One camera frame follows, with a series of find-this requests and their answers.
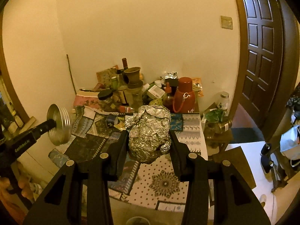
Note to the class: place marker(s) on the green leafy plant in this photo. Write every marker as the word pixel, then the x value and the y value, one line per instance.
pixel 214 115

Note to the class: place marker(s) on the dark panelled wooden door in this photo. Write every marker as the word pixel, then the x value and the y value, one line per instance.
pixel 262 51

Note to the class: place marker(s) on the wooden stool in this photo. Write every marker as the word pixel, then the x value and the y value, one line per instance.
pixel 234 166

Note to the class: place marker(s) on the beige light switch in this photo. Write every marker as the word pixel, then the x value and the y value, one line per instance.
pixel 226 22

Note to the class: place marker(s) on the red thermos flask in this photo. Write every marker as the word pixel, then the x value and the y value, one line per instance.
pixel 184 96

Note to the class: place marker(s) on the floral patterned box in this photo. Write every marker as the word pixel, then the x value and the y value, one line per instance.
pixel 106 75

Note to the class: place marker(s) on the brown labelled bottle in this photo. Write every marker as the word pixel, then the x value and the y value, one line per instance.
pixel 123 95

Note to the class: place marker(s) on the silver foil packet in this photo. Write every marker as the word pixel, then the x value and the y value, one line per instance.
pixel 170 75

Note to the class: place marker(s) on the thin wooden stick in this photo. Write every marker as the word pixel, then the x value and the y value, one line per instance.
pixel 70 75

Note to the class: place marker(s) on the dark wine bottle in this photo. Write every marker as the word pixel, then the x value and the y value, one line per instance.
pixel 124 63

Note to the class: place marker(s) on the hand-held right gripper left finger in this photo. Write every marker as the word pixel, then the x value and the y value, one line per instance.
pixel 120 150

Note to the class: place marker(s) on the small wooden side table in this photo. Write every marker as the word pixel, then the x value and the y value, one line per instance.
pixel 219 138

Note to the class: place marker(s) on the small red sauce bottle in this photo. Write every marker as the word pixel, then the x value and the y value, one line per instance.
pixel 169 96

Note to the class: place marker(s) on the round metal lid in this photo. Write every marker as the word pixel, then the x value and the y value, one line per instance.
pixel 58 124

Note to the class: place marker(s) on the dark patterned clothing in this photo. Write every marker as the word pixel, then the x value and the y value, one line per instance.
pixel 294 105

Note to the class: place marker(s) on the dark doormat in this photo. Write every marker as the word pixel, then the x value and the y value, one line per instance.
pixel 247 134

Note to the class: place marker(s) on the person's left hand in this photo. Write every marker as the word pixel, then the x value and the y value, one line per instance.
pixel 27 187

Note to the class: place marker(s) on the green white packet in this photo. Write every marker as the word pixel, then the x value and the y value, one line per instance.
pixel 155 91

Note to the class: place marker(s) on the person's left forearm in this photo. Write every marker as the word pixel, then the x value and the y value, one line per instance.
pixel 7 207

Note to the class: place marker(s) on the foil ball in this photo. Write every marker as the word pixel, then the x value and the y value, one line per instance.
pixel 147 133

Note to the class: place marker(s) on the pink floral box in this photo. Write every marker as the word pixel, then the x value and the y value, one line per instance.
pixel 85 99

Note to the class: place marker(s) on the brown ceramic vase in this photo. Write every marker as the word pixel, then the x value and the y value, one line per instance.
pixel 133 77

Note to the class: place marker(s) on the patchwork tablecloth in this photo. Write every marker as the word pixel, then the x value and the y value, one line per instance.
pixel 164 182

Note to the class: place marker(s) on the small blue can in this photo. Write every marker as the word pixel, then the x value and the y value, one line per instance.
pixel 111 119

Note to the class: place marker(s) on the orange snack packet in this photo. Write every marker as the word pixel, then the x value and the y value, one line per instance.
pixel 198 86

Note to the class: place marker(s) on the white plastic bowl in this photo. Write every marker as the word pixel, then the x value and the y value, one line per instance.
pixel 138 221

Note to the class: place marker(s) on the wooden door frame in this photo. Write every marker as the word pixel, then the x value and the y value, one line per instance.
pixel 239 39

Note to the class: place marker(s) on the wooden rack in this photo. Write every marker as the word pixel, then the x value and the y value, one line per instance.
pixel 284 173

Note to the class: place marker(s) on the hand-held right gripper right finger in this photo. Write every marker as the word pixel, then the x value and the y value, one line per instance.
pixel 174 150

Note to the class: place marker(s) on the brown labelled jar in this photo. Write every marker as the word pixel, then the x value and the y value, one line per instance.
pixel 225 125

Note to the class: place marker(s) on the black lidded glass jar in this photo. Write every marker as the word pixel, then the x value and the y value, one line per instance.
pixel 105 97

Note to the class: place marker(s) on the black shoe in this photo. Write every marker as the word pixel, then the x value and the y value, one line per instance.
pixel 266 149
pixel 267 164

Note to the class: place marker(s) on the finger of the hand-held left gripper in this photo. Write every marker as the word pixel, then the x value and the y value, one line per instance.
pixel 44 127

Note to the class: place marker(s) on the clear jar white lid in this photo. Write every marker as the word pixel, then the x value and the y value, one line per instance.
pixel 224 100

